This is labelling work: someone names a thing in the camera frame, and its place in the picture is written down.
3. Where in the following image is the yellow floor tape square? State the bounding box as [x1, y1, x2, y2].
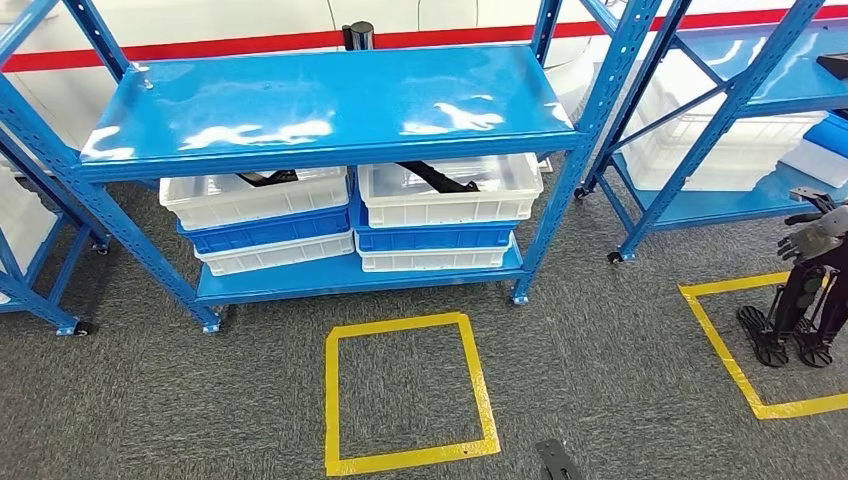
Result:
[323, 311, 503, 478]

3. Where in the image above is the black plastic frame part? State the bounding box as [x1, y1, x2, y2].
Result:
[816, 52, 848, 82]

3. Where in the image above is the large white plastic crate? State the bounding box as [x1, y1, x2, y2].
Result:
[619, 62, 827, 193]

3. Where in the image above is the white car with red stripe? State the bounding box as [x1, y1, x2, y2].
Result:
[0, 0, 848, 155]

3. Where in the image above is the black chrome cylinder post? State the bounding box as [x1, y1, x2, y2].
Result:
[341, 21, 376, 53]

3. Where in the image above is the black humanoid robot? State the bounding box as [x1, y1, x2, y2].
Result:
[736, 186, 848, 370]

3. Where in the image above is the blue plastic crate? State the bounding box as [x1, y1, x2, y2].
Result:
[802, 113, 848, 160]
[177, 206, 352, 256]
[351, 192, 521, 254]

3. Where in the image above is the black curved trim part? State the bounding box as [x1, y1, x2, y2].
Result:
[396, 160, 480, 195]
[235, 169, 299, 189]

